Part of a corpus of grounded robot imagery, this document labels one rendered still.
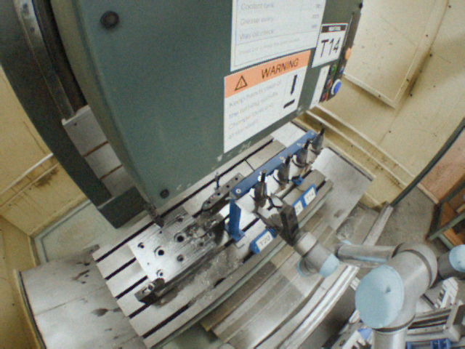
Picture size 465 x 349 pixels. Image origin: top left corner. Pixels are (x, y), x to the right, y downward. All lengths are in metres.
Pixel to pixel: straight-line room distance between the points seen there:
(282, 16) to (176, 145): 0.17
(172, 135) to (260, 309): 0.97
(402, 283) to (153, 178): 0.44
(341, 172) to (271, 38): 1.27
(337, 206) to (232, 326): 0.90
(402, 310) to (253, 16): 0.50
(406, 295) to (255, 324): 0.78
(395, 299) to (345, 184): 1.08
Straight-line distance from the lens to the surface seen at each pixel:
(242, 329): 1.11
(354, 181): 1.46
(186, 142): 0.22
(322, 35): 0.34
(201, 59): 0.19
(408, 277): 0.48
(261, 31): 0.23
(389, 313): 0.45
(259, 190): 0.66
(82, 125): 0.89
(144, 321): 0.96
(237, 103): 0.24
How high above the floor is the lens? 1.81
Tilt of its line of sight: 53 degrees down
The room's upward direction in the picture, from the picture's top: 3 degrees clockwise
